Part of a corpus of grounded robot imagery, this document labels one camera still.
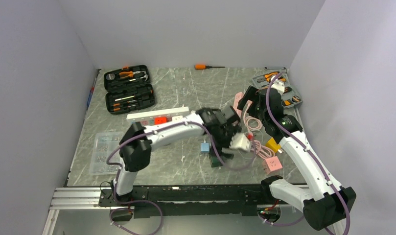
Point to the white multicolour power strip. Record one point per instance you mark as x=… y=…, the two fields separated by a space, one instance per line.
x=147 y=118

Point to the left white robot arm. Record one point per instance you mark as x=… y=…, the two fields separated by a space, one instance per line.
x=136 y=146

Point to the white lion print adapter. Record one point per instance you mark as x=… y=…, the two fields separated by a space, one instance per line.
x=178 y=119

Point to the yellow cube socket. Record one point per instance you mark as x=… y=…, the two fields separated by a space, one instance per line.
x=273 y=145

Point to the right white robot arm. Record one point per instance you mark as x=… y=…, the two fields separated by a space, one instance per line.
x=325 y=201

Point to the small blue usb plug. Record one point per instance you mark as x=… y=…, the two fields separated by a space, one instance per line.
x=204 y=147

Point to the black plastic tool case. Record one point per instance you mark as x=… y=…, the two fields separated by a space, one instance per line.
x=128 y=89

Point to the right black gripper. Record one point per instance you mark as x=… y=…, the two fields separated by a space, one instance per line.
x=252 y=94

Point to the orange black combination pliers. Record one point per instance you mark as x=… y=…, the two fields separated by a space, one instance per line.
x=271 y=75

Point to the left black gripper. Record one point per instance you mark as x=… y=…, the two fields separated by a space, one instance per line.
x=231 y=130

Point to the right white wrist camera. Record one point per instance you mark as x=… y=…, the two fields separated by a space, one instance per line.
x=279 y=86

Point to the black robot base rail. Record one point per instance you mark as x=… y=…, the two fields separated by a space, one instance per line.
x=148 y=201

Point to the loose orange screwdriver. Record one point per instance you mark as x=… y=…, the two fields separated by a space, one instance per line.
x=204 y=67

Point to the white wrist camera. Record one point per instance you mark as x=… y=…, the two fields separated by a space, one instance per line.
x=240 y=142
x=279 y=86

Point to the dark green cube adapter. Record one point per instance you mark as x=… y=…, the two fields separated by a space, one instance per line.
x=216 y=160

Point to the clear plastic screw box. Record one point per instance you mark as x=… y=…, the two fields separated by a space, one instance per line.
x=104 y=144

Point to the grey plastic tool case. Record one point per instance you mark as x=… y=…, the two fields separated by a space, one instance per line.
x=291 y=97

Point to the pink cube socket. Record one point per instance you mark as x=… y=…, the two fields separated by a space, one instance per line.
x=271 y=165

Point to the red cube adapter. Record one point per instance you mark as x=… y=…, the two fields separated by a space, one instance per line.
x=160 y=120

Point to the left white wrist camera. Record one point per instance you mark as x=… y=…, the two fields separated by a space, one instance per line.
x=240 y=142

